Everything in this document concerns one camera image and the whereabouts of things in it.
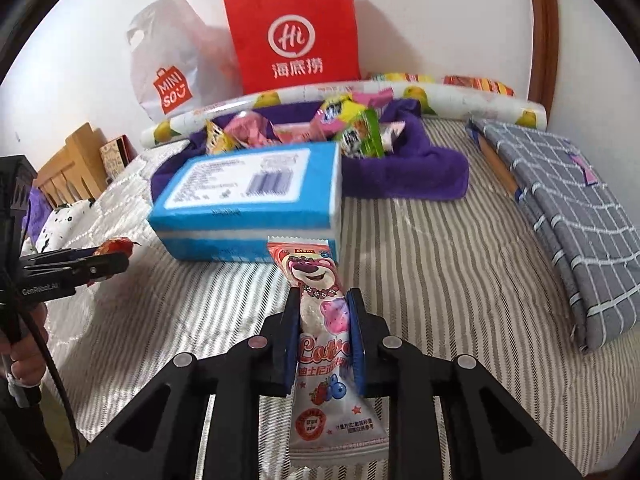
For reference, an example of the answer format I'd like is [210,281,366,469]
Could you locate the blue cardboard box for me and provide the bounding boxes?
[146,141,345,265]

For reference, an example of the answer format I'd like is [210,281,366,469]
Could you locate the yellow pink snack packet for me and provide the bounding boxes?
[312,95,362,139]

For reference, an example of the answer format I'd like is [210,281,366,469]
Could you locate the fruit print paper roll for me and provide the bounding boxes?
[140,77,551,150]

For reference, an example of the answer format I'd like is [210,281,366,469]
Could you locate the white plastic bag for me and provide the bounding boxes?
[125,0,246,122]

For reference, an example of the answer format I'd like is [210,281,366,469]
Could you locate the purple cloth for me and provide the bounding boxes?
[22,187,56,246]

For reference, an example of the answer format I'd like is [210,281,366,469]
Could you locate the green snack packet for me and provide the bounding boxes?
[340,107,387,159]

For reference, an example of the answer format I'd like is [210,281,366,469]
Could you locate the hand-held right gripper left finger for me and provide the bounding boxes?
[62,287,301,480]

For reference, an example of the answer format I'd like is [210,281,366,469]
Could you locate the wooden headboard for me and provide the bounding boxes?
[32,122,108,208]

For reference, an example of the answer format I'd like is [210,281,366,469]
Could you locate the crumpled pink snack packet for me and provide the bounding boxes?
[225,110,277,149]

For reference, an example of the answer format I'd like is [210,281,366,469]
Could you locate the purple towel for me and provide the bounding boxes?
[150,100,471,201]

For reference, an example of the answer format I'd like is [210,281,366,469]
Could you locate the red chip packet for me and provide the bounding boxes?
[442,75,516,97]

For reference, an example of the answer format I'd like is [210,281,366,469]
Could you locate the patterned small box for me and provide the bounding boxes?
[99,135,138,181]

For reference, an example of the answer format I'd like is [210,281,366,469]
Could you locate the person's left hand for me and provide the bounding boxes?
[9,305,49,388]

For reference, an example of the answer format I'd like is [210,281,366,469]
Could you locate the white dotted cloth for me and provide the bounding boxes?
[35,199,98,256]

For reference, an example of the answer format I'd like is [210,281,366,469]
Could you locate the white pink snack packet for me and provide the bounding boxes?
[382,120,407,152]

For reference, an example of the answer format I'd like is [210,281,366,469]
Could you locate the brown wooden door frame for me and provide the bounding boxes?
[525,0,560,118]

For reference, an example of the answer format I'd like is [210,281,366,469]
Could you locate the red paper bag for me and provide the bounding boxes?
[223,0,362,95]

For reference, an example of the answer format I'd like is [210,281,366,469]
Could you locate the yellow chip packet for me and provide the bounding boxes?
[367,72,436,84]

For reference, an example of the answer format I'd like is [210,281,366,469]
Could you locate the grey plaid folded cloth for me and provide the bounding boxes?
[467,116,640,356]

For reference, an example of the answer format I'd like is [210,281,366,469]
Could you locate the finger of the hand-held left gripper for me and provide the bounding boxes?
[20,246,101,267]
[65,252,132,288]

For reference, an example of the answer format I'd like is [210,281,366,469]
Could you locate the bear print candy packet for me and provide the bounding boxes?
[266,236,391,467]

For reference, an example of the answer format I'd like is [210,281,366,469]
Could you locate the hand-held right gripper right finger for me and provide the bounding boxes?
[347,288,583,480]

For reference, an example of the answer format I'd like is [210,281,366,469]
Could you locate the red candy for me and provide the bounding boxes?
[87,237,141,288]

